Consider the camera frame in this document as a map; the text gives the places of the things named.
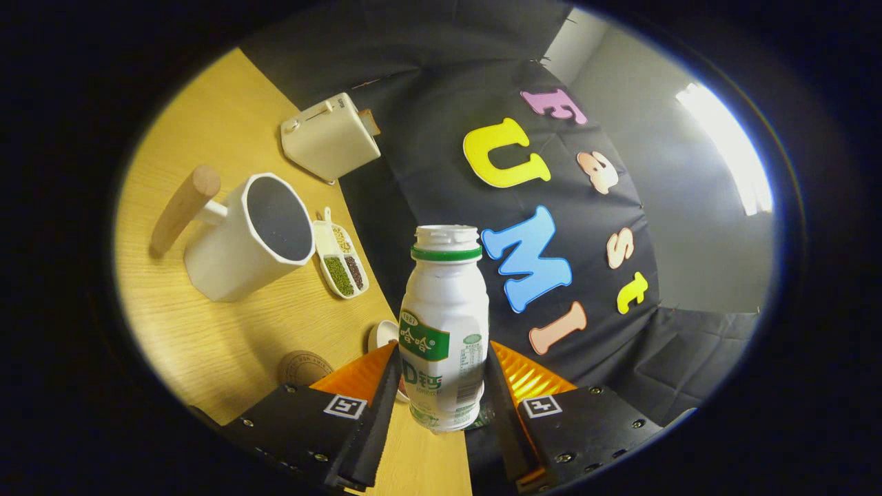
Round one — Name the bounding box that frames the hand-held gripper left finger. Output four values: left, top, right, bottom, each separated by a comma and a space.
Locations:
220, 342, 402, 493

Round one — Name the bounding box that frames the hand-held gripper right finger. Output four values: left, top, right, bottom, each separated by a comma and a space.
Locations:
482, 341, 666, 493

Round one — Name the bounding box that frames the round cork coaster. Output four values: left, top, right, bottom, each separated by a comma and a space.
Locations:
278, 351, 335, 386

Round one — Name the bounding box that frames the white juice bottle green label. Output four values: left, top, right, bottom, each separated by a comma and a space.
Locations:
398, 225, 491, 433

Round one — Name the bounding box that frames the white cup with wooden handle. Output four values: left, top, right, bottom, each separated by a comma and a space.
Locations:
150, 165, 316, 303

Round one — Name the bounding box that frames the round white plate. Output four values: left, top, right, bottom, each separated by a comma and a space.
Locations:
367, 320, 402, 356

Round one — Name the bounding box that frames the white divided dish with beans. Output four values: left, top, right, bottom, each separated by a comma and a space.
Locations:
314, 207, 370, 300

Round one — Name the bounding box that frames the wooden table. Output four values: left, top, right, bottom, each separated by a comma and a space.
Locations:
114, 47, 476, 496

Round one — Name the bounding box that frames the cream toaster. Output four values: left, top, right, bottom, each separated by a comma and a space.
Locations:
280, 92, 382, 184

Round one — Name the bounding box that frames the black backdrop cloth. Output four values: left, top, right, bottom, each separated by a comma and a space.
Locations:
238, 0, 759, 496

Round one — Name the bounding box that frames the ceiling light panel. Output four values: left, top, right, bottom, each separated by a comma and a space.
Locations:
675, 83, 774, 216

